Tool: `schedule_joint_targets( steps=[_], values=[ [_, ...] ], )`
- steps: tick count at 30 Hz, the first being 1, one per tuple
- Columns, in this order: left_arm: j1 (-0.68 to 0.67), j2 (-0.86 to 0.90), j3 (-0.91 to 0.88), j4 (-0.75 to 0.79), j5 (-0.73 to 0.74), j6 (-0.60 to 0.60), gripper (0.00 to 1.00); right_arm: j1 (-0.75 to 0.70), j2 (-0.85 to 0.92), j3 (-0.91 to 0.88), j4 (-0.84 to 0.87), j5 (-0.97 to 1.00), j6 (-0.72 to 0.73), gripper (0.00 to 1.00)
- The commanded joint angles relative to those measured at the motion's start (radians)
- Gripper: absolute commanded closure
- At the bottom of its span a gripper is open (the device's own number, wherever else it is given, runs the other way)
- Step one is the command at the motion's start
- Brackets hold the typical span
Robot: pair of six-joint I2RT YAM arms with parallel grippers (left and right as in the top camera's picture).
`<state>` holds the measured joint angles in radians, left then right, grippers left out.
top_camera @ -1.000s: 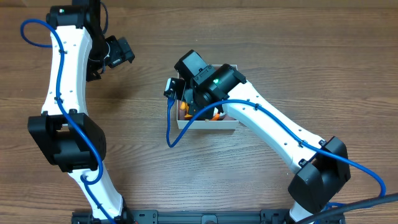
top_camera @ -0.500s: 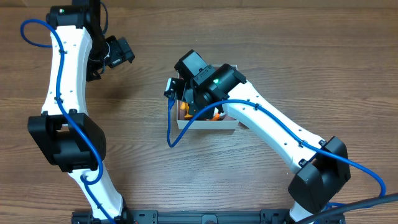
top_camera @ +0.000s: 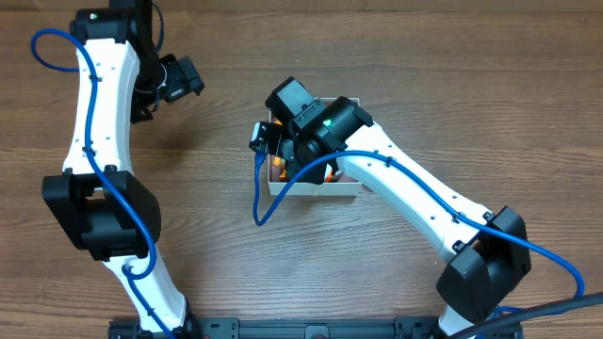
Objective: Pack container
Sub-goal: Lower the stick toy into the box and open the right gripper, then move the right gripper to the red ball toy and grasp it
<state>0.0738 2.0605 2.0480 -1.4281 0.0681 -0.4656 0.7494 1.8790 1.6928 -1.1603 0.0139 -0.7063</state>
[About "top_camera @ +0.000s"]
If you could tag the white box pink interior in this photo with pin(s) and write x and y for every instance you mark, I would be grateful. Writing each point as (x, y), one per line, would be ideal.
(320, 189)

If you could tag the orange dinosaur toy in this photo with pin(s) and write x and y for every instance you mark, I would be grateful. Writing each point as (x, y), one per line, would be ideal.
(277, 171)

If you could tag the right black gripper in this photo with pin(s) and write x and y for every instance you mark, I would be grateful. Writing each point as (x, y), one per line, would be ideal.
(286, 152)

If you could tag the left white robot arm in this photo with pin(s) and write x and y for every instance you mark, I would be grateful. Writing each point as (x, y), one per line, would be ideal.
(96, 199)

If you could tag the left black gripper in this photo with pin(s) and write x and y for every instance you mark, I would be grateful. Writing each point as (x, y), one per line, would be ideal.
(187, 75)

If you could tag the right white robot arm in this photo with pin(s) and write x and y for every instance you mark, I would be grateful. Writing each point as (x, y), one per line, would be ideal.
(486, 254)

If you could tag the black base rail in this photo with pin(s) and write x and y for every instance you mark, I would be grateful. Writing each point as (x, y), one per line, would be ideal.
(422, 327)

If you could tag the white plush duck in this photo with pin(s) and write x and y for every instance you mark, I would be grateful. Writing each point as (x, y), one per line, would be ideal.
(332, 175)

